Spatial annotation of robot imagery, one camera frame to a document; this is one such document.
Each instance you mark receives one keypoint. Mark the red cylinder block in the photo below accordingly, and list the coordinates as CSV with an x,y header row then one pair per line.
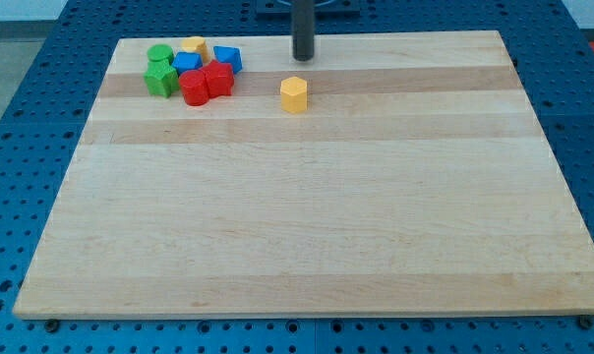
x,y
194,87

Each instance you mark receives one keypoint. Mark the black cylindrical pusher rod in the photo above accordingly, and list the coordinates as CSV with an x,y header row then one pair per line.
x,y
303,29

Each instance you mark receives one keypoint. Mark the wooden board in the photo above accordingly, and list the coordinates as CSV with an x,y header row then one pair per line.
x,y
418,183

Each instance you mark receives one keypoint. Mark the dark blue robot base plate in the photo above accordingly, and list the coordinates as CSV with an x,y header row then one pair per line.
x,y
270,9

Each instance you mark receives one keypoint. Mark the green star block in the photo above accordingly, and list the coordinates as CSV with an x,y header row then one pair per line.
x,y
161,78

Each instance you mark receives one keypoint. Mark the yellow heart block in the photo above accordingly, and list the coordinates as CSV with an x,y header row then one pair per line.
x,y
196,44

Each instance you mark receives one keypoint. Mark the blue triangle block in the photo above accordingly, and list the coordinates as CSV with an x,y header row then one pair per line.
x,y
230,55

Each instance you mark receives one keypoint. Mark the red star block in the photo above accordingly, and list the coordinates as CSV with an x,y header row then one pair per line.
x,y
219,77

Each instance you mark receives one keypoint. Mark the blue cube block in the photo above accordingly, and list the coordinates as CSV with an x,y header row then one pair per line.
x,y
186,61

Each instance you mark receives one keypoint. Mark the green cylinder block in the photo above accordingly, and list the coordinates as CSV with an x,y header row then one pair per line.
x,y
160,52

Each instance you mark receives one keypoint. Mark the yellow hexagon block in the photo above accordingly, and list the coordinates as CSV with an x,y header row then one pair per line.
x,y
294,95

